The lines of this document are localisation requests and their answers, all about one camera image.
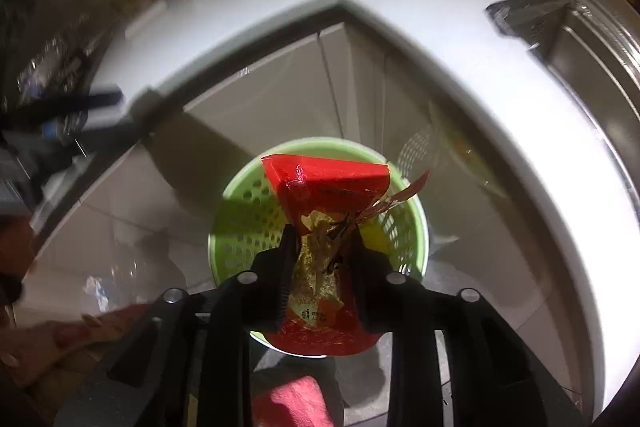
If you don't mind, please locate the person's left hand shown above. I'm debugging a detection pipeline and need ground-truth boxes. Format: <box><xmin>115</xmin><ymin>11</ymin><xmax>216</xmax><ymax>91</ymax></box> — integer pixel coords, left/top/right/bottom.
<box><xmin>1</xmin><ymin>217</ymin><xmax>149</xmax><ymax>388</ymax></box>

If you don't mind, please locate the red snack wrapper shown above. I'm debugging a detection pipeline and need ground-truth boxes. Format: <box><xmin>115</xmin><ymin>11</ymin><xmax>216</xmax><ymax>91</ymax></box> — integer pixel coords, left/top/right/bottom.
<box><xmin>262</xmin><ymin>154</ymin><xmax>428</xmax><ymax>357</ymax></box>

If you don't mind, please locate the white foam roll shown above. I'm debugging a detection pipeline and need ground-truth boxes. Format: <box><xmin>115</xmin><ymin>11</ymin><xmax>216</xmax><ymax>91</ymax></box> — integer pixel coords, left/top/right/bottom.
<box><xmin>124</xmin><ymin>0</ymin><xmax>168</xmax><ymax>40</ymax></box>

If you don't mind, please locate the clear plastic packaging pile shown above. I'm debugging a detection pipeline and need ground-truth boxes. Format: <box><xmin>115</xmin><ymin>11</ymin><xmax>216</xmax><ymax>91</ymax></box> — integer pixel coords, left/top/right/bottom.
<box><xmin>16</xmin><ymin>31</ymin><xmax>100</xmax><ymax>106</ymax></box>

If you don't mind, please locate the stainless steel sink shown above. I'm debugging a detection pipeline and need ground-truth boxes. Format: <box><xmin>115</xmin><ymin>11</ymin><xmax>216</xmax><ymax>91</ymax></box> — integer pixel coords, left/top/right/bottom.
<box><xmin>486</xmin><ymin>0</ymin><xmax>639</xmax><ymax>207</ymax></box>

